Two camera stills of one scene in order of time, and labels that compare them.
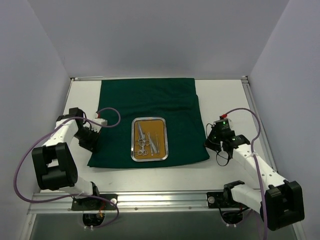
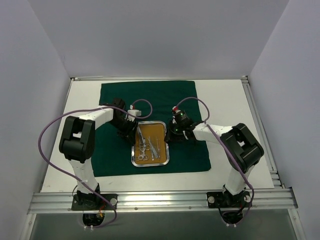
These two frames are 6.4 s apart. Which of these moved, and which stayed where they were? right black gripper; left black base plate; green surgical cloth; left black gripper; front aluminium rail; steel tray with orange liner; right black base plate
Moved: steel tray with orange liner; right black gripper; left black gripper; green surgical cloth
Stayed: left black base plate; right black base plate; front aluminium rail
